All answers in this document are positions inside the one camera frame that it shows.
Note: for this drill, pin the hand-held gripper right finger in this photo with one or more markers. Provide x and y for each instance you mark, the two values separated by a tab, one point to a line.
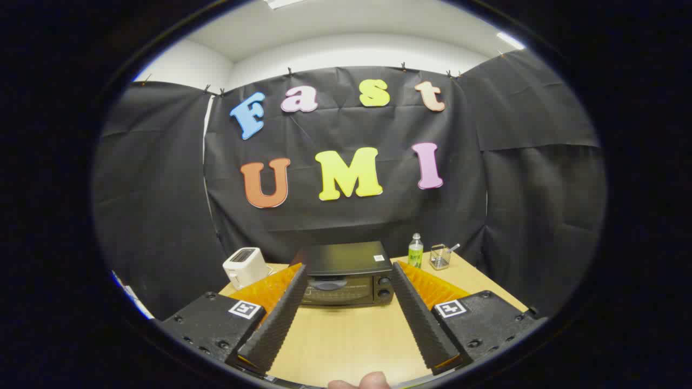
421	319

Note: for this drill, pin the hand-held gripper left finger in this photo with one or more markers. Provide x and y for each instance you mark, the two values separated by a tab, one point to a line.
281	319

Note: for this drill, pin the black toaster oven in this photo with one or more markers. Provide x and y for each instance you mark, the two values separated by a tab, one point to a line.
346	256

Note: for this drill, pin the white bread toaster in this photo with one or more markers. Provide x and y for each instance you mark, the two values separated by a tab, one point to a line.
243	267

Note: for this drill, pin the clear bottle green label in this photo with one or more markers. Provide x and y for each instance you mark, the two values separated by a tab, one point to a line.
415	255

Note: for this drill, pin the grey pen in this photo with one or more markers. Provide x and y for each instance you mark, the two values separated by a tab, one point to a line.
454	247

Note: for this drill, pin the ceiling light panel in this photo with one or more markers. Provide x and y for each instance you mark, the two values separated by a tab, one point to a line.
511	41
284	3

